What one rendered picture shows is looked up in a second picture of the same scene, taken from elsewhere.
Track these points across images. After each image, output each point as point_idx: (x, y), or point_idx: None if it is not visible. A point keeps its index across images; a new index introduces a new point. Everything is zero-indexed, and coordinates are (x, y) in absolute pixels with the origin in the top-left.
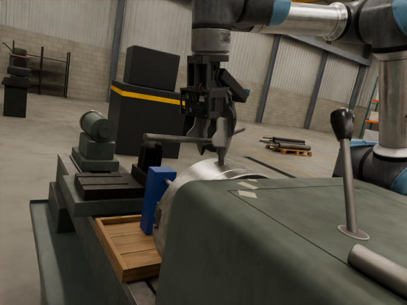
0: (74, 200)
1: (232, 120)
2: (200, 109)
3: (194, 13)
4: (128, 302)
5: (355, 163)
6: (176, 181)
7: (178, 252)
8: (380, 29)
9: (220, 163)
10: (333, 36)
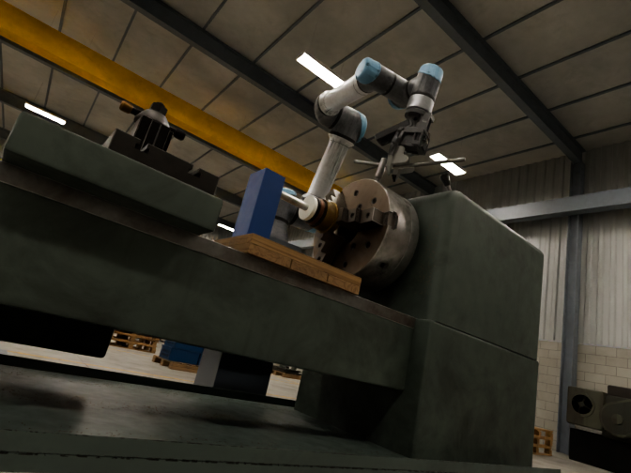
0: (210, 194)
1: None
2: (425, 147)
3: (434, 90)
4: (359, 314)
5: (294, 207)
6: (388, 190)
7: (461, 227)
8: (351, 126)
9: None
10: (331, 113)
